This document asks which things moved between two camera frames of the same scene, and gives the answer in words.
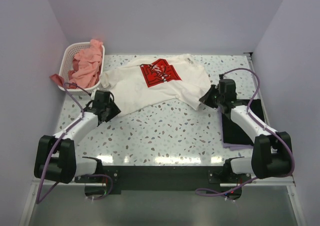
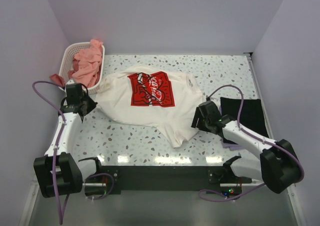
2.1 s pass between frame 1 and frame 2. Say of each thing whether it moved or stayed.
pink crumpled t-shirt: stayed
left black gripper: moved
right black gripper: moved
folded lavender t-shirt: stayed
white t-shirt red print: moved
